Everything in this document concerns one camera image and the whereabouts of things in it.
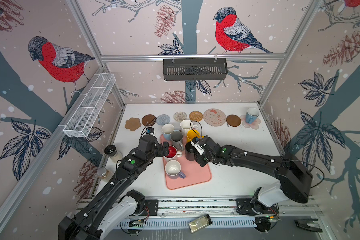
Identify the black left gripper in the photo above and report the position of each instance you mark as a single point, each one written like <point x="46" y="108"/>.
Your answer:
<point x="161" y="151"/>

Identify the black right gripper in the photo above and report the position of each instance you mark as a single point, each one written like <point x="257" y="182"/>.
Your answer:
<point x="197" y="158"/>

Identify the grey mug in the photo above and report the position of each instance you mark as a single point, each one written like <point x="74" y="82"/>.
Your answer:
<point x="177" y="140"/>

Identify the black mug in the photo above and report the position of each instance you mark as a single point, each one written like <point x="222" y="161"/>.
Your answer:
<point x="190" y="151"/>

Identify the yellow mug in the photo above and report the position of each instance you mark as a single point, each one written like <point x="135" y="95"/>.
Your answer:
<point x="191" y="134"/>

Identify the grey round felt coaster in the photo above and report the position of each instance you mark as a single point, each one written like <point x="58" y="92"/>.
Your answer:
<point x="163" y="119"/>

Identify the dark brown glossy coaster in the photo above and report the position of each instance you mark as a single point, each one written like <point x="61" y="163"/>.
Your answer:
<point x="149" y="120"/>

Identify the round bunny print coaster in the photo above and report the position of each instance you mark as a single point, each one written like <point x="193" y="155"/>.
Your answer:
<point x="214" y="117"/>

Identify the brown round wooden coaster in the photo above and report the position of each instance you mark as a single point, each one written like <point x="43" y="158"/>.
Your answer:
<point x="233" y="120"/>

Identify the tan paw shaped coaster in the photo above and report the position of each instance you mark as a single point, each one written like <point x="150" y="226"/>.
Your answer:
<point x="133" y="124"/>

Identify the pink flower shaped coaster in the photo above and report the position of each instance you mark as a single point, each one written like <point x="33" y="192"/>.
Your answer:
<point x="255" y="125"/>

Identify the white blue handled mug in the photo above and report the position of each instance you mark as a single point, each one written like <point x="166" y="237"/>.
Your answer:
<point x="251" y="115"/>

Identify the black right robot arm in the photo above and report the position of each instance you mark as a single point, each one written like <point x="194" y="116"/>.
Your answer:
<point x="294" y="179"/>

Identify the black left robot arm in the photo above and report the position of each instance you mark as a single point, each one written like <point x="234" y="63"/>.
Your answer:
<point x="98" y="218"/>

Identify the brown rattan woven coaster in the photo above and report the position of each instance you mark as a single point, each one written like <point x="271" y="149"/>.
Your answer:
<point x="196" y="116"/>

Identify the red interior white mug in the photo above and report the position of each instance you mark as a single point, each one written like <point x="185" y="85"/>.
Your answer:
<point x="174" y="154"/>

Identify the light blue mug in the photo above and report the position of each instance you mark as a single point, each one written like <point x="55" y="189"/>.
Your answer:
<point x="167" y="130"/>

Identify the pink rectangular tray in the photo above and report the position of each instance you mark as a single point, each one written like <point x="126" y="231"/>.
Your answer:
<point x="194" y="174"/>

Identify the white faceted mug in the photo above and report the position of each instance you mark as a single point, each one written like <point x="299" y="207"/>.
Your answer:
<point x="186" y="125"/>

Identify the black lid spice jar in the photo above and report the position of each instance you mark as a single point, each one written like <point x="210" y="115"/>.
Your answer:
<point x="112" y="152"/>

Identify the fallen spice jar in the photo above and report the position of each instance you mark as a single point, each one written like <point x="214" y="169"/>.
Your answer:
<point x="200" y="223"/>

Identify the black clamp tool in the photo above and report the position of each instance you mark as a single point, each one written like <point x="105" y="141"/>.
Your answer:
<point x="306" y="224"/>

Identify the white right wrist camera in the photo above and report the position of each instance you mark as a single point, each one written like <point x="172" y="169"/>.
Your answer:
<point x="198" y="148"/>

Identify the white purple handled mug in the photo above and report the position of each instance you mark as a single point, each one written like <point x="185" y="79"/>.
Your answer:
<point x="173" y="170"/>

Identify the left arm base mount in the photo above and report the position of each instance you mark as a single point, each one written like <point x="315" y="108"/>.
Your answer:
<point x="143" y="210"/>

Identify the black hanging wire basket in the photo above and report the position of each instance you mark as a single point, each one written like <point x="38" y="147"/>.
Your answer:
<point x="194" y="69"/>

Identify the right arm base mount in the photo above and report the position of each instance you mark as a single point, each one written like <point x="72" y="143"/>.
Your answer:
<point x="266" y="218"/>

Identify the white wire mesh shelf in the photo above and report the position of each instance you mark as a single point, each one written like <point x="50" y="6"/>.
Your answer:
<point x="86" y="114"/>

